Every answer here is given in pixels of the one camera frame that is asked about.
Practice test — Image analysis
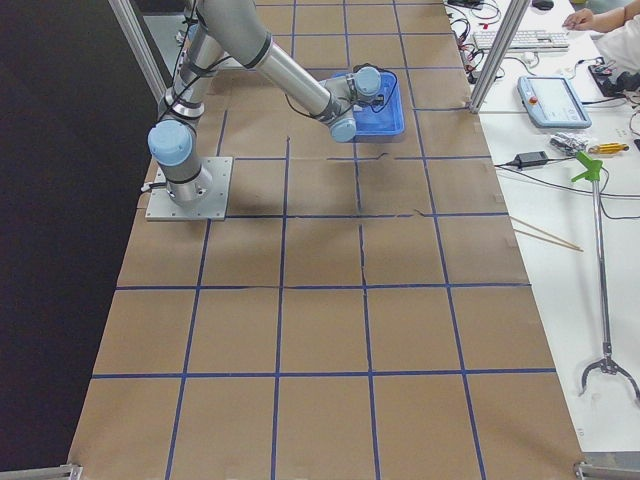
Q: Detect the yellow screwdriver tool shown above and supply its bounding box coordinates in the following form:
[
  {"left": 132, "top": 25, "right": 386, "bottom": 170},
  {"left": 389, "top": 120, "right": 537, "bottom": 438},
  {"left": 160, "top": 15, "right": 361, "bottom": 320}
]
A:
[{"left": 588, "top": 142, "right": 629, "bottom": 155}]

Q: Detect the wooden chopstick pair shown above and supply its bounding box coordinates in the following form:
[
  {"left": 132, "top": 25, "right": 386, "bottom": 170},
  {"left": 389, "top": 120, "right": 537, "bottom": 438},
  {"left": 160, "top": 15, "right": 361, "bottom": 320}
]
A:
[{"left": 509, "top": 216, "right": 583, "bottom": 252}]

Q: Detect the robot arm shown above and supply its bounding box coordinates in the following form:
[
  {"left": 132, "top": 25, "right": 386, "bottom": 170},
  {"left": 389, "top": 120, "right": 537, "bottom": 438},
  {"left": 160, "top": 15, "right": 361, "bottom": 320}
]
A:
[{"left": 148, "top": 1, "right": 382, "bottom": 206}]

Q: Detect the person's hand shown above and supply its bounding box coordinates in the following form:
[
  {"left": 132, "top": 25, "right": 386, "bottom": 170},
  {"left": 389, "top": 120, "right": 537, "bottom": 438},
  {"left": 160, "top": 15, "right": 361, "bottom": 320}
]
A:
[{"left": 562, "top": 9, "right": 595, "bottom": 31}]

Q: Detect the long reacher grabber tool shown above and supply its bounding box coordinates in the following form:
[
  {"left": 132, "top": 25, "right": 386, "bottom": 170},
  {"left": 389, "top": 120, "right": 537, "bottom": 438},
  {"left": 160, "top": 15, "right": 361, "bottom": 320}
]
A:
[{"left": 580, "top": 181, "right": 639, "bottom": 406}]

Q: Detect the left frame post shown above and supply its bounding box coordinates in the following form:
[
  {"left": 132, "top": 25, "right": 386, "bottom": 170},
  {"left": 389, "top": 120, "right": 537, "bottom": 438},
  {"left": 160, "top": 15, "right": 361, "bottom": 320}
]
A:
[{"left": 108, "top": 0, "right": 172, "bottom": 115}]

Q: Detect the teach pendant tablet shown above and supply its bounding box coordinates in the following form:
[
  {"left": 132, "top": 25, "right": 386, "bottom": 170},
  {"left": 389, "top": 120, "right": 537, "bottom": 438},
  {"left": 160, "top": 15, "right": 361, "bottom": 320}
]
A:
[{"left": 517, "top": 76, "right": 592, "bottom": 129}]

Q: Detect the black power adapter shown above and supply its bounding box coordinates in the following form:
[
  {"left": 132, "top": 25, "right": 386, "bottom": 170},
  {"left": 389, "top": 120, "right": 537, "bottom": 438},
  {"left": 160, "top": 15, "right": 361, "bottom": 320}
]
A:
[{"left": 514, "top": 151, "right": 549, "bottom": 170}]

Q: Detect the aluminium frame post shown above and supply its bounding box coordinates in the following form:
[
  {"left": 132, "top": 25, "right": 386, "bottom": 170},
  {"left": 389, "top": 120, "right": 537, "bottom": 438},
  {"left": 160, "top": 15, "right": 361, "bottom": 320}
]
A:
[{"left": 467, "top": 0, "right": 529, "bottom": 114}]

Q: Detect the blue plastic tray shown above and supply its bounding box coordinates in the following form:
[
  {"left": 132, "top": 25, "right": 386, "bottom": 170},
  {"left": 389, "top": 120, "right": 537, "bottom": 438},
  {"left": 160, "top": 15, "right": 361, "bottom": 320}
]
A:
[{"left": 325, "top": 66, "right": 405, "bottom": 143}]

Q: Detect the white keyboard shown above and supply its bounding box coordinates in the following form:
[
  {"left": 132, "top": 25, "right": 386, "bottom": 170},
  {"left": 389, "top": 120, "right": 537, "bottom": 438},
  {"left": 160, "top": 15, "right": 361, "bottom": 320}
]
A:
[{"left": 472, "top": 30, "right": 569, "bottom": 52}]

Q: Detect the green clamp tool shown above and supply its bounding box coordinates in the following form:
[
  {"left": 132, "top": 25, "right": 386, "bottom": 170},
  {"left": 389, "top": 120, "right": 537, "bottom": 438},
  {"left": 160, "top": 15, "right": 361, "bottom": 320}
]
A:
[{"left": 571, "top": 151, "right": 603, "bottom": 183}]

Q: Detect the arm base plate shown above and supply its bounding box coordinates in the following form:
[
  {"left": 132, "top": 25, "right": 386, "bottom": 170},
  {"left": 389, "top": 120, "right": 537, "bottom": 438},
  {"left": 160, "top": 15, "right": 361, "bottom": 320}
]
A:
[{"left": 145, "top": 157, "right": 233, "bottom": 222}]

